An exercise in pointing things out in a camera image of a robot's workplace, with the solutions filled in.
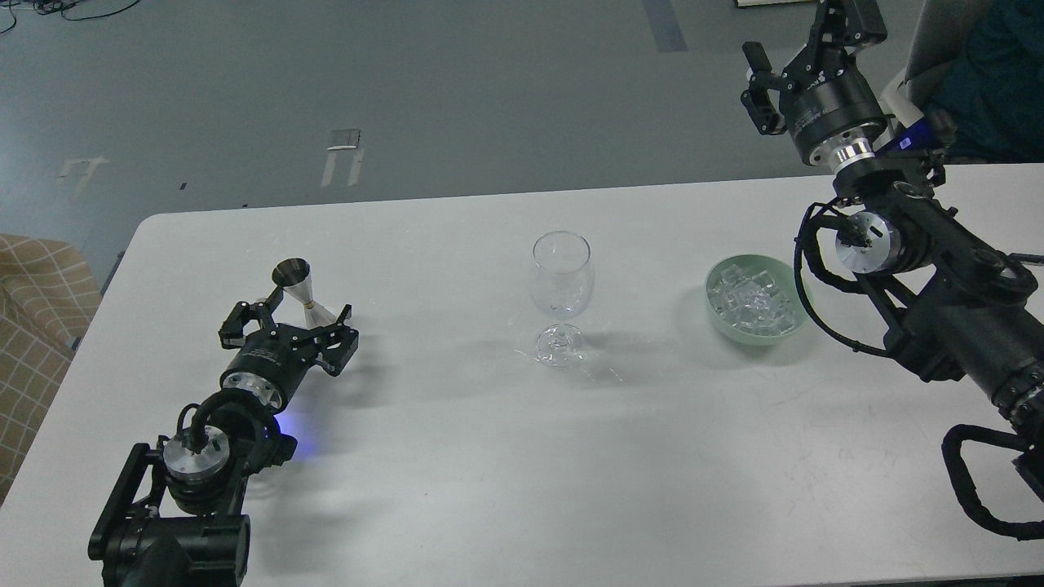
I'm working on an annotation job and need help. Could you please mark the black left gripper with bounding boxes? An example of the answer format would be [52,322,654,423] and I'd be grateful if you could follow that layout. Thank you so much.
[219,289,361,410]

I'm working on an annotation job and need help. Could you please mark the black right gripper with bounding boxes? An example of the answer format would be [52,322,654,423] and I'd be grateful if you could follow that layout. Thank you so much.
[741,1,888,166]

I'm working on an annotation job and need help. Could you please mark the steel cocktail jigger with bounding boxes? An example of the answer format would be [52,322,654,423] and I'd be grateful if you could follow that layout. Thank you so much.
[272,258,336,329]

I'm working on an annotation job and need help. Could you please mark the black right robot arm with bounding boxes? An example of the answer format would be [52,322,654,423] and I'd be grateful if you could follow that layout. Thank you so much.
[741,1,1043,541]

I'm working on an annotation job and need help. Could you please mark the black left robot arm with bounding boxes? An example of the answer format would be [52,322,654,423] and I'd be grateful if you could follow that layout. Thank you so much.
[88,287,359,586]

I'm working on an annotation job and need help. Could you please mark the clear ice cubes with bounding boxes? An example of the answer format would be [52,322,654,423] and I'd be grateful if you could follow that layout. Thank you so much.
[708,261,800,335]

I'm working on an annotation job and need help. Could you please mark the clear wine glass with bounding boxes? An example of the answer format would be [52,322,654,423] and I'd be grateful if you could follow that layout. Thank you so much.
[529,230,595,369]

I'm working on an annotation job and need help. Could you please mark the grey office chair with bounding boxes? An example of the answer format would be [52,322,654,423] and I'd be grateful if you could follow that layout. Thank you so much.
[880,1,994,136]

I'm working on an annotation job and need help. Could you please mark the person in teal sweater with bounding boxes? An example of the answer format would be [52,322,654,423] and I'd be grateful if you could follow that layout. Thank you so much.
[926,1,1043,164]

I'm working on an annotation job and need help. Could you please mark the green bowl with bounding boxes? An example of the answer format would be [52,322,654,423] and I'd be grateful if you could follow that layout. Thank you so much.
[705,254,814,346]

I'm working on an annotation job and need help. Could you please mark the black cables on floor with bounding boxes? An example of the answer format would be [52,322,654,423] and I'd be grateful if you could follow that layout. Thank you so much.
[0,0,141,33]

